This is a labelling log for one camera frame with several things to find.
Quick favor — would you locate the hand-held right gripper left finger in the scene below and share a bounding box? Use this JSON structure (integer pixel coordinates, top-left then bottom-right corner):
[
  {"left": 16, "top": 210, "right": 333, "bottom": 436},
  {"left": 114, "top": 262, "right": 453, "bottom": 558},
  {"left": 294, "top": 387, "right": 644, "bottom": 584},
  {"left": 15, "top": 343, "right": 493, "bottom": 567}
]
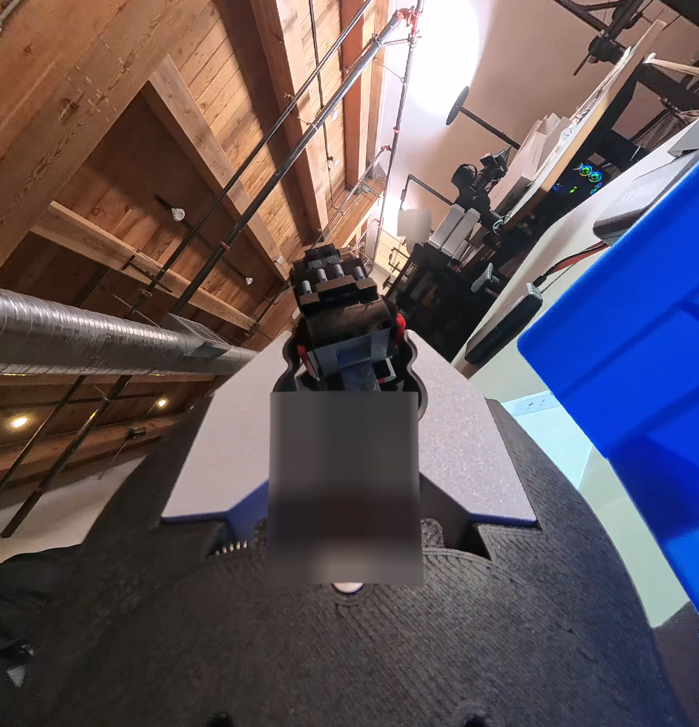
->
[{"left": 161, "top": 332, "right": 299, "bottom": 546}]

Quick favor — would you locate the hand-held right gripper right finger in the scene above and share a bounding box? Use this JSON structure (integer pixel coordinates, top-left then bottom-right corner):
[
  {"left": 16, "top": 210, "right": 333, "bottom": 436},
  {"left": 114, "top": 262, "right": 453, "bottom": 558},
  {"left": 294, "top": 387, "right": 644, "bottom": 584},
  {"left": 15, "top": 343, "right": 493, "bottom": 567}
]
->
[{"left": 396, "top": 332, "right": 538, "bottom": 549}]

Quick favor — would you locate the light blue instruction booklet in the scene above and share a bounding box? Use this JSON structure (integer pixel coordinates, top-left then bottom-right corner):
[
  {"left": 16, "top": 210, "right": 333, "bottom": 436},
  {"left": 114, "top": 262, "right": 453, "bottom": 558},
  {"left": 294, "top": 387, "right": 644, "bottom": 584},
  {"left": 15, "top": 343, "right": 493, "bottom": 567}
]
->
[{"left": 502, "top": 391, "right": 612, "bottom": 495}]

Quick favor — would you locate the toy brick truck model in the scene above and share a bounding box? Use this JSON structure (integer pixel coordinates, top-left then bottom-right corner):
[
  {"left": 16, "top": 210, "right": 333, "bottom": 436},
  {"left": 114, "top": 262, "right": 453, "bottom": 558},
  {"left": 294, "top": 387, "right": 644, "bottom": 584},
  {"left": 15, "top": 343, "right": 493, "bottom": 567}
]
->
[{"left": 289, "top": 245, "right": 410, "bottom": 394}]

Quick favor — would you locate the blue plastic bin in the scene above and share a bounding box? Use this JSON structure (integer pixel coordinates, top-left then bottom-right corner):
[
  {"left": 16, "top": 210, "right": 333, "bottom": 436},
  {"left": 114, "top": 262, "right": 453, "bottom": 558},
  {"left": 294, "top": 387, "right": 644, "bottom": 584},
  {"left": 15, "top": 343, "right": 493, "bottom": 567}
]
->
[{"left": 517, "top": 145, "right": 699, "bottom": 654}]

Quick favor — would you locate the black power bank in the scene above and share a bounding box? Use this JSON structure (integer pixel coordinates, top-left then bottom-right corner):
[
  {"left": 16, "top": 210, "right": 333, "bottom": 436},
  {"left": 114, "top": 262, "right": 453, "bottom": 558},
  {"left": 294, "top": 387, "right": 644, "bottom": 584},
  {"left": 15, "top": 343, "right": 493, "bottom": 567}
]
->
[{"left": 464, "top": 284, "right": 545, "bottom": 366}]

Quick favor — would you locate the white flat box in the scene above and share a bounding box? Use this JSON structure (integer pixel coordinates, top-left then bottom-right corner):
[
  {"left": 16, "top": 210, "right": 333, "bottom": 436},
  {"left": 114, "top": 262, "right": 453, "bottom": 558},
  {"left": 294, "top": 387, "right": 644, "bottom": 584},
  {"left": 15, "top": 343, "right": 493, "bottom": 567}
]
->
[
  {"left": 429, "top": 206, "right": 462, "bottom": 251},
  {"left": 449, "top": 209, "right": 482, "bottom": 257}
]

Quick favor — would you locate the black cube charger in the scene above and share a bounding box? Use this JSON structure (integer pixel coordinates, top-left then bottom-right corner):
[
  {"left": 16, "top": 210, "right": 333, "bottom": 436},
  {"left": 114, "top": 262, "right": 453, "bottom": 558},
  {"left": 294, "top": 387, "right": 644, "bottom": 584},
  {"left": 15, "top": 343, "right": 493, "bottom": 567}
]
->
[{"left": 593, "top": 149, "right": 697, "bottom": 246}]

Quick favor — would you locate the computer tower with glowing fan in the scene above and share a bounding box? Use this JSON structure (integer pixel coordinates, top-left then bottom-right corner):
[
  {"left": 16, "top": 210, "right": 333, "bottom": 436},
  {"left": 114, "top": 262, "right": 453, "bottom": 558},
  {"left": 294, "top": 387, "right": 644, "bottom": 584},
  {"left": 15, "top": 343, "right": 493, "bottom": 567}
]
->
[{"left": 554, "top": 162, "right": 612, "bottom": 197}]

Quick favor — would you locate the wooden top table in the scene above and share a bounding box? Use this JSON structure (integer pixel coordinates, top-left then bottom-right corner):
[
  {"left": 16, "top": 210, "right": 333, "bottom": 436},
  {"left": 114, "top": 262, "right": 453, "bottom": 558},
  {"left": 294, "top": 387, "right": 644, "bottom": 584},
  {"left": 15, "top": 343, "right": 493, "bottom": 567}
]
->
[{"left": 486, "top": 23, "right": 668, "bottom": 228}]

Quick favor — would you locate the black floor lamp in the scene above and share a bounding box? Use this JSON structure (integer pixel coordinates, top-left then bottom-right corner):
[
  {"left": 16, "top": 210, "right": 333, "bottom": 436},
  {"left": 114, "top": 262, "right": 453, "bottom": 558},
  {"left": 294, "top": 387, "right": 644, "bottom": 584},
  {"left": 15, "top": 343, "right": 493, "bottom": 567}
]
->
[{"left": 445, "top": 86, "right": 522, "bottom": 150}]

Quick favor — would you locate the silver ventilation duct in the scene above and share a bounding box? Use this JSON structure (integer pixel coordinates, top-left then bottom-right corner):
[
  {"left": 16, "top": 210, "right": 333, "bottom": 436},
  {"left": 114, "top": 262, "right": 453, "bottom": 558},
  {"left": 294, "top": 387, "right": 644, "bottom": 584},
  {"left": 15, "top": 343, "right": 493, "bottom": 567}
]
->
[{"left": 0, "top": 285, "right": 258, "bottom": 379}]

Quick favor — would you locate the red cable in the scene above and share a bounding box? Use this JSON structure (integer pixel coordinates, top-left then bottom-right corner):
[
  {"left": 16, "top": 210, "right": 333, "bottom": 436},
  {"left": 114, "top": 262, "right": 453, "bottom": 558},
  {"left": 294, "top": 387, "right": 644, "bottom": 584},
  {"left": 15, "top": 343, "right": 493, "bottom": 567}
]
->
[{"left": 540, "top": 241, "right": 607, "bottom": 286}]

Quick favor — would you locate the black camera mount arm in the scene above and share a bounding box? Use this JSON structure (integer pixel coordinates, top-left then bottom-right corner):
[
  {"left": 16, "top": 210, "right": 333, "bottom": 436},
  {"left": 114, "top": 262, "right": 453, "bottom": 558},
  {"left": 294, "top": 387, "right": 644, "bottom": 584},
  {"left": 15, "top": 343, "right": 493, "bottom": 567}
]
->
[{"left": 452, "top": 145, "right": 515, "bottom": 234}]

